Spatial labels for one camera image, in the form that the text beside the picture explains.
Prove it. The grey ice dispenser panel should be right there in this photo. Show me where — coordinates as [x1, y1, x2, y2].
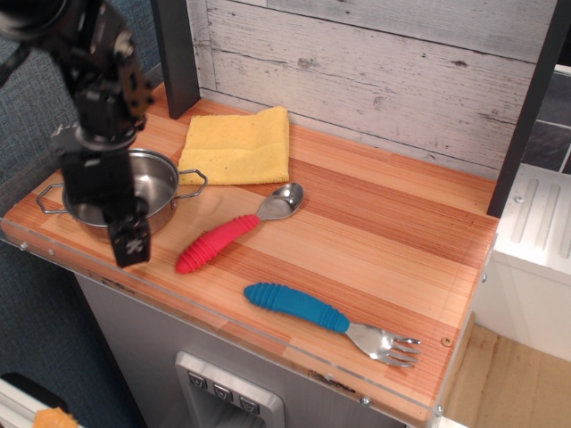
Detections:
[175, 351, 286, 427]

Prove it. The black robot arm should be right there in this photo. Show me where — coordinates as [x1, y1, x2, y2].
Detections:
[1, 1, 153, 267]

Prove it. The dark right shelf post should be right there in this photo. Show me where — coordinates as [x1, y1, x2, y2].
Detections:
[486, 0, 570, 218]

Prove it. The red handled spoon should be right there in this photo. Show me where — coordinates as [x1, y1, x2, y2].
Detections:
[175, 183, 304, 274]

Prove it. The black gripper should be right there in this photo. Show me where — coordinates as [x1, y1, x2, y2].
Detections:
[52, 127, 151, 268]

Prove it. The dark left shelf post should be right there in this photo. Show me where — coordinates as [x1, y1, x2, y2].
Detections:
[151, 0, 201, 119]

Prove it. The silver toy fridge cabinet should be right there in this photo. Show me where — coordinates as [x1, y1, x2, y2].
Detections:
[78, 276, 402, 427]

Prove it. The yellow folded rag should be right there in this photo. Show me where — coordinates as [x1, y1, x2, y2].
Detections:
[178, 106, 290, 185]

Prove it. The orange object bottom left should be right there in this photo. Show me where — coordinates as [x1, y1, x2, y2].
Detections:
[32, 407, 79, 428]

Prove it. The blue handled fork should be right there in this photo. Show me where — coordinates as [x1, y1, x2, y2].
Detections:
[244, 283, 420, 367]

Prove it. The silver steel pan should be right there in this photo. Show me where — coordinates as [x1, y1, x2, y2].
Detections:
[37, 149, 209, 243]

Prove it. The white toy sink unit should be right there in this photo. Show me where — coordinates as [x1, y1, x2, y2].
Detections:
[472, 164, 570, 360]

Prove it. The dark shelf post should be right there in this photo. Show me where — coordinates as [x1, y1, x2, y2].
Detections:
[486, 0, 570, 218]
[151, 0, 201, 119]

